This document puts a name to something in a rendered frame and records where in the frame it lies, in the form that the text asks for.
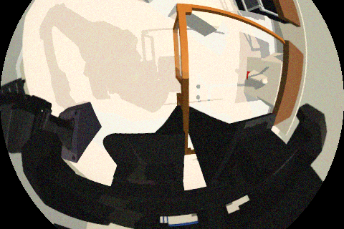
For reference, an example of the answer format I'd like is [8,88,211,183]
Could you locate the brown eyeglasses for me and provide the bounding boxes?
[173,4,285,155]

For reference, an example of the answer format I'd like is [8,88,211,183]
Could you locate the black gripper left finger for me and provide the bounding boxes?
[102,106,186,181]

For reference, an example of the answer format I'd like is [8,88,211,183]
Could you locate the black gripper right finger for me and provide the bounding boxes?
[188,106,276,186]

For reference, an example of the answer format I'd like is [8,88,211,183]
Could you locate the white curved panel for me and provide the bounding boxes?
[273,0,307,135]

